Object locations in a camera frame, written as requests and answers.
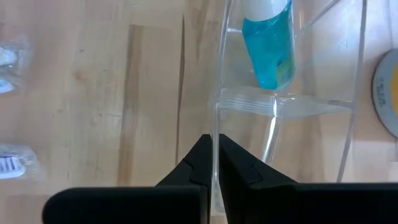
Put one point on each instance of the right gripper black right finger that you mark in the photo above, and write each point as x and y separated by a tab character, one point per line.
280	205

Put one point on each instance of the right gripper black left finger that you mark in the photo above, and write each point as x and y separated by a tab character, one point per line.
174	205

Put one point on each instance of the clear acrylic organizer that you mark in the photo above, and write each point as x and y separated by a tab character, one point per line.
248	99

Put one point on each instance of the blue mouthwash bottle white cap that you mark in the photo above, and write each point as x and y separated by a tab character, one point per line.
270	56

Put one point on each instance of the yellow canister with white lid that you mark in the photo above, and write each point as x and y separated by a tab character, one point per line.
385	93

